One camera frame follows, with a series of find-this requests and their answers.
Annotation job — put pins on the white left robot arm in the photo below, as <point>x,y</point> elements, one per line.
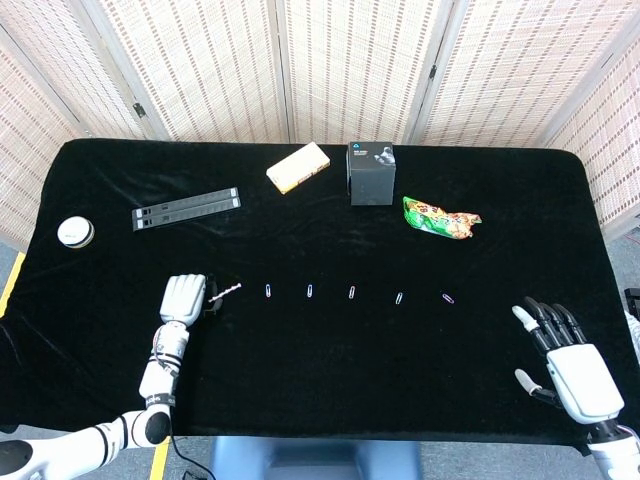
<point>157,380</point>

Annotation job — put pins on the woven folding screen panel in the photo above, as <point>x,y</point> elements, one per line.
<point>350,65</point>
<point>510,65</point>
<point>30,150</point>
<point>65,65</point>
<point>215,65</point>
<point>610,150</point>

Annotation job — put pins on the green snack bag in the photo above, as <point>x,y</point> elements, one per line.
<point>440,217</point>

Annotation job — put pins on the black box on floor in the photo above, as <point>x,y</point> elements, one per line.
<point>633,305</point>

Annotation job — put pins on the silver rod tool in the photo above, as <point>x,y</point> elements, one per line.
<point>227,291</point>

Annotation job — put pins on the yellow and white box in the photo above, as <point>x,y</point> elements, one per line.
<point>297,167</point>

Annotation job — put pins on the black velvet table cloth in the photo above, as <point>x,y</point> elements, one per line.
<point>320,350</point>

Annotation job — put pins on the black cube carton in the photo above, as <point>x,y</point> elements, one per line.
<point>371,180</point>

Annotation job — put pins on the round white tin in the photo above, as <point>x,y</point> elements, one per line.
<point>74,231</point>

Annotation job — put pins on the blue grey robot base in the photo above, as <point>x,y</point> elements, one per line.
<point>310,460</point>

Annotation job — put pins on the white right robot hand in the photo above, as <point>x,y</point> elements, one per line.
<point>580,380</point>

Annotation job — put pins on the metal screen hinge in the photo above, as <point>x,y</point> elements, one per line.
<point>433,71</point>
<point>139,110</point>

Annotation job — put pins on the black folded laptop stand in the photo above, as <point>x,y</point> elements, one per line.
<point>185,210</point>

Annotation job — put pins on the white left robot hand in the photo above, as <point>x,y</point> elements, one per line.
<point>182,297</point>

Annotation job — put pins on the yellow floor tape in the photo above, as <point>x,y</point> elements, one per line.
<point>12,285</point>
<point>160,462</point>

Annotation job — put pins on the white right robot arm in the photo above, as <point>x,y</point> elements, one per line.
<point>615,450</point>

